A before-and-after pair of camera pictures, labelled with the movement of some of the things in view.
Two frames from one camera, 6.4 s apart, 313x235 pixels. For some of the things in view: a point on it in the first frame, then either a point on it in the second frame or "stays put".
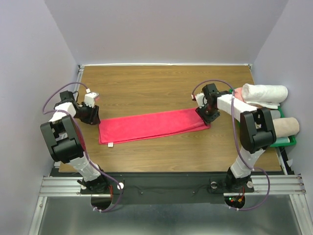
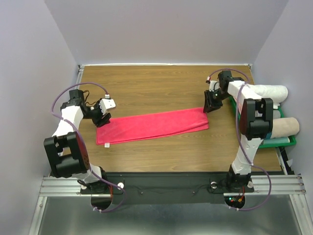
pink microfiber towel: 147,127 stays put
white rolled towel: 264,95 stays put
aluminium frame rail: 61,186 stays put
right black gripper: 206,119 -> 209,105
